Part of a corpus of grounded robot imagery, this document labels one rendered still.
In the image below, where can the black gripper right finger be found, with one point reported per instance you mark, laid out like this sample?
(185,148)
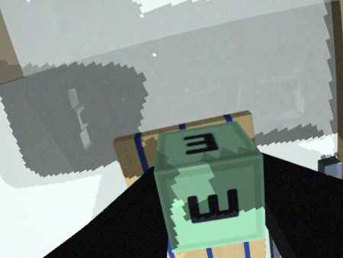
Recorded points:
(303,209)

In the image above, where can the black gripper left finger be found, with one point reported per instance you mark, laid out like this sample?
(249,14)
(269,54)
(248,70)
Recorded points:
(132,226)

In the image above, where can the green labelled cube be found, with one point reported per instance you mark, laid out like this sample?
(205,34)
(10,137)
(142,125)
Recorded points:
(211,186)

